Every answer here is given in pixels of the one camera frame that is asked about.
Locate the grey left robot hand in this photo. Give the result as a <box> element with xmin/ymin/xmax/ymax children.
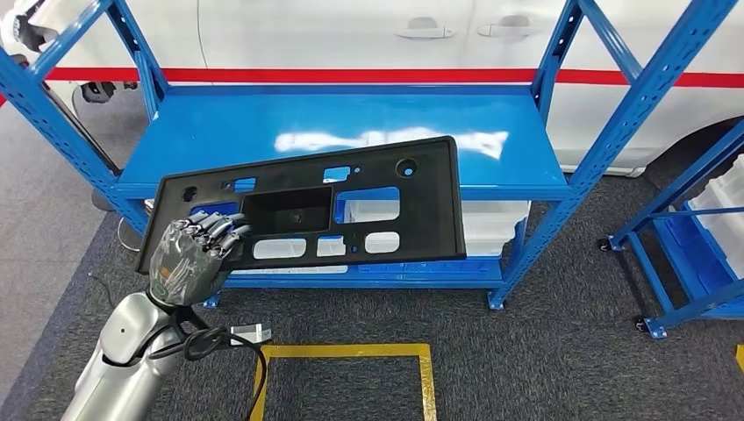
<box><xmin>147</xmin><ymin>210</ymin><xmax>252</xmax><ymax>309</ymax></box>

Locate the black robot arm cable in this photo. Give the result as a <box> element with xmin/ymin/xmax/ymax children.
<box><xmin>145</xmin><ymin>308</ymin><xmax>268</xmax><ymax>421</ymax></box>

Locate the red barrier belt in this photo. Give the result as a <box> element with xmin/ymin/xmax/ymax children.
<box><xmin>45</xmin><ymin>67</ymin><xmax>744</xmax><ymax>89</ymax></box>

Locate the black plastic panel part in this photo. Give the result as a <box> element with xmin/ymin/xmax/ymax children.
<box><xmin>135</xmin><ymin>135</ymin><xmax>468</xmax><ymax>275</ymax></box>

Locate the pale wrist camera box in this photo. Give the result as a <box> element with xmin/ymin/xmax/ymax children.
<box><xmin>229</xmin><ymin>323</ymin><xmax>273</xmax><ymax>348</ymax></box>

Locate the yellow floor tape square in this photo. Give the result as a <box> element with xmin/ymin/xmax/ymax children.
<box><xmin>248</xmin><ymin>343</ymin><xmax>438</xmax><ymax>421</ymax></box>

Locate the dark barrier stanchion post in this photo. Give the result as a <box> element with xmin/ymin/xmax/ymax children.
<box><xmin>8</xmin><ymin>52</ymin><xmax>149</xmax><ymax>253</ymax></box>

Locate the blue wheeled storage rack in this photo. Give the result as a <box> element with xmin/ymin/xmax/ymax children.
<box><xmin>598</xmin><ymin>116</ymin><xmax>744</xmax><ymax>340</ymax></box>

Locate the blue steel shelf rack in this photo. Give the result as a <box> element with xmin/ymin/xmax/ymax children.
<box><xmin>0</xmin><ymin>0</ymin><xmax>740</xmax><ymax>310</ymax></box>

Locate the white car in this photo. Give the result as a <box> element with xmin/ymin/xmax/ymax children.
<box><xmin>0</xmin><ymin>0</ymin><xmax>744</xmax><ymax>178</ymax></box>

